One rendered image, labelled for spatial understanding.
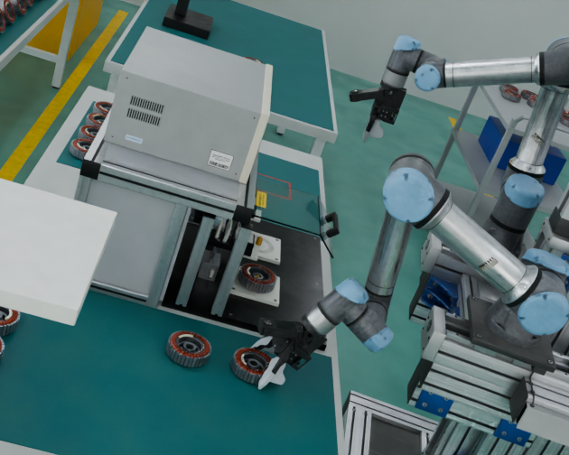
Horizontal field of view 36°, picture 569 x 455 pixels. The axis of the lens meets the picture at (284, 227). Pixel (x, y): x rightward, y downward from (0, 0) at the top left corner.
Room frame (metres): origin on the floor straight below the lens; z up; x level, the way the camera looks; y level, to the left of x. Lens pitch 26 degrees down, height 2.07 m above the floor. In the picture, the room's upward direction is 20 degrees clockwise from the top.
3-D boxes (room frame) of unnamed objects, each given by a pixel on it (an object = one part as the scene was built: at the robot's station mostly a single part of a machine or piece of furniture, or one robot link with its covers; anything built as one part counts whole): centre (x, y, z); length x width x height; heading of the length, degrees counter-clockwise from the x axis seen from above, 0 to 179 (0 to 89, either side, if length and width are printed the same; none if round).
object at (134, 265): (1.95, 0.39, 0.91); 0.28 x 0.03 x 0.32; 99
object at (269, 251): (2.45, 0.06, 0.78); 0.15 x 0.15 x 0.01; 9
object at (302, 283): (2.33, 0.06, 0.76); 0.64 x 0.47 x 0.02; 9
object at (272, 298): (2.22, 0.02, 0.78); 0.15 x 0.15 x 0.01; 9
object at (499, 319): (2.02, -0.65, 1.09); 0.15 x 0.15 x 0.10
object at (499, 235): (2.51, -0.64, 1.09); 0.15 x 0.15 x 0.10
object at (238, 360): (1.84, -0.05, 0.77); 0.11 x 0.11 x 0.04
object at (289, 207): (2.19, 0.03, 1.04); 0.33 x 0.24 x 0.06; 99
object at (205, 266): (2.19, 0.17, 0.80); 0.08 x 0.05 x 0.06; 9
